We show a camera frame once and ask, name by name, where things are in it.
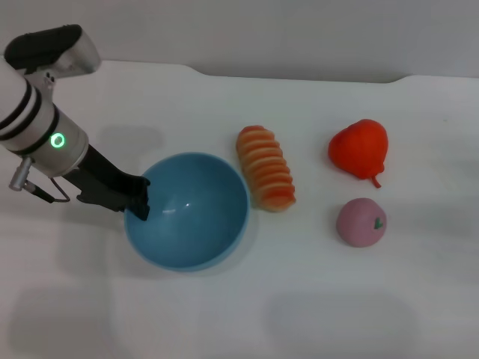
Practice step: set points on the orange striped bread loaf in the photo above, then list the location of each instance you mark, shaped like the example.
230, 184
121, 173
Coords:
265, 168

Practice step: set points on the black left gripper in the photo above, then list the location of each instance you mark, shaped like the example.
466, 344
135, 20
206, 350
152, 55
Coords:
101, 181

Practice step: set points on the red pear toy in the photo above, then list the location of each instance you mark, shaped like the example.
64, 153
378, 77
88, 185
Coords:
359, 149

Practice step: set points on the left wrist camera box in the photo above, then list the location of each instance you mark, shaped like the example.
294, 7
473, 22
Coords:
56, 48

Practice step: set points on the pink apple toy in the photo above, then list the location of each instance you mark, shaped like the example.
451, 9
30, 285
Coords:
359, 224

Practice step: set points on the blue bowl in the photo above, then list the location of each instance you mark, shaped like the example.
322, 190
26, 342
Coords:
194, 224

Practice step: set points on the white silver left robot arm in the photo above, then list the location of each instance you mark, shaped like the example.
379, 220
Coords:
33, 123

